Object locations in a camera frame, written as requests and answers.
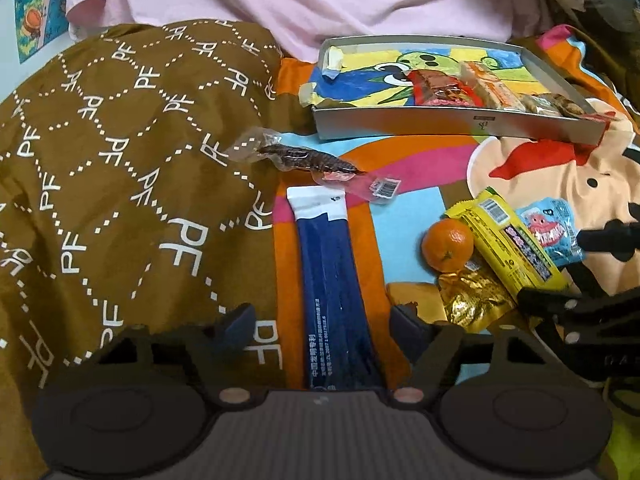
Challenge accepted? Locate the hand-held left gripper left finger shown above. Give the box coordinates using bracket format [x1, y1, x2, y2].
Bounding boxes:
[82, 302, 258, 408]

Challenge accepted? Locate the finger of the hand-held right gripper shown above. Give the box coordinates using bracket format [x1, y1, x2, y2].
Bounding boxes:
[576, 225, 640, 257]
[517, 287, 583, 320]

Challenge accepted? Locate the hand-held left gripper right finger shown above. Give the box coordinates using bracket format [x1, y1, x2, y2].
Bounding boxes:
[387, 305, 566, 406]

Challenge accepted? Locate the light blue candy packet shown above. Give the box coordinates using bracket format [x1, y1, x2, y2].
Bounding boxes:
[515, 197, 586, 267]

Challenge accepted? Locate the yellow snack packet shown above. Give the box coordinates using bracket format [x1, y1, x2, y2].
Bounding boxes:
[445, 187, 568, 301]

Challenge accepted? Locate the gold foil packet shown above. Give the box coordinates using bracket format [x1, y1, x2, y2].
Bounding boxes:
[437, 260, 518, 335]

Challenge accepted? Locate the long dark blue packet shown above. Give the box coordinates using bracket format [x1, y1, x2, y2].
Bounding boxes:
[286, 185, 383, 391]

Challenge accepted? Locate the orange tangerine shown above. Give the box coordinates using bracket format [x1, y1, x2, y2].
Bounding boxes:
[421, 216, 475, 273]

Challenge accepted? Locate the clear dark snack packet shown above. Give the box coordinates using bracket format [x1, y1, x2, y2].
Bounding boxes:
[547, 92, 593, 118]

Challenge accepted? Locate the clear dried fish packet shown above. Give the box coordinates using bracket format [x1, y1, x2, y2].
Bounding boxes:
[225, 127, 403, 206]

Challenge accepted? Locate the orange biscuit packet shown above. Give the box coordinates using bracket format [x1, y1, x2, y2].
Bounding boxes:
[460, 60, 531, 111]

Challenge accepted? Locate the grey box with cartoon drawing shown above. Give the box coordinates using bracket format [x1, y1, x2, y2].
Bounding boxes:
[299, 35, 608, 145]

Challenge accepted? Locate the red snack packet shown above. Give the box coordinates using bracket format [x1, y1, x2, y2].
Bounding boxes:
[407, 70, 483, 108]

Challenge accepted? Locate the colourful cartoon printed blanket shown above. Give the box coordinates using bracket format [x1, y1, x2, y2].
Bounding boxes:
[272, 25, 640, 480]

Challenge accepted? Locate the brown patterned blanket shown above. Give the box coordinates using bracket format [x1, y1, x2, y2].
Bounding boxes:
[0, 19, 296, 480]

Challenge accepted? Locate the cartoon wall poster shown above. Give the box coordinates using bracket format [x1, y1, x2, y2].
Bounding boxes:
[14, 0, 68, 65]

